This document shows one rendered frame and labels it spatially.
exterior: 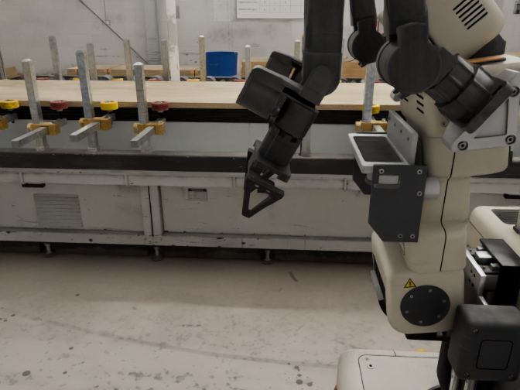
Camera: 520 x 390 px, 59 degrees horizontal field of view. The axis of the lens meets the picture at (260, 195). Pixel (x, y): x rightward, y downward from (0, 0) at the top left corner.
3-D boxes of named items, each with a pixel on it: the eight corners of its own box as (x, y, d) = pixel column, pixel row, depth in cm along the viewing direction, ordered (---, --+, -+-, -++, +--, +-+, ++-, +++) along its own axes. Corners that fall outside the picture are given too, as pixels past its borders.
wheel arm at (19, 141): (19, 149, 190) (18, 139, 188) (11, 149, 190) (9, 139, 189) (67, 125, 230) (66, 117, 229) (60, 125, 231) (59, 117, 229)
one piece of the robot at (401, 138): (406, 193, 116) (417, 107, 108) (439, 245, 90) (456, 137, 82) (342, 192, 117) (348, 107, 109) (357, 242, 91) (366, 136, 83)
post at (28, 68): (46, 164, 219) (28, 59, 201) (39, 164, 219) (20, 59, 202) (50, 162, 222) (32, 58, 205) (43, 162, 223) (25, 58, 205)
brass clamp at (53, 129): (55, 135, 212) (53, 124, 210) (27, 135, 213) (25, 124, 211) (61, 132, 218) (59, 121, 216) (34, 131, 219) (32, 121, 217)
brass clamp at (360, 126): (387, 134, 202) (388, 123, 200) (356, 134, 203) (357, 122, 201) (384, 131, 208) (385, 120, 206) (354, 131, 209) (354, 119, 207)
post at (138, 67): (150, 169, 216) (141, 63, 199) (143, 168, 217) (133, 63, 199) (152, 166, 220) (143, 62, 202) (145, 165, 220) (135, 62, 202)
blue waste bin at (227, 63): (238, 100, 736) (237, 52, 709) (203, 99, 740) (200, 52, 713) (241, 94, 791) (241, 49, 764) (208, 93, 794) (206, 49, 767)
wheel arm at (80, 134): (78, 144, 187) (76, 134, 186) (70, 144, 188) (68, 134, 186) (116, 121, 228) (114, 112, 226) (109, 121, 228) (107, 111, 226)
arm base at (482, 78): (517, 87, 65) (484, 76, 77) (477, 52, 64) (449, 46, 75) (470, 135, 68) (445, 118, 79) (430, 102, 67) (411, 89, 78)
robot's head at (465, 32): (472, 22, 97) (430, -36, 94) (517, 25, 78) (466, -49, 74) (415, 69, 101) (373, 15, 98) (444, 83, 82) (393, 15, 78)
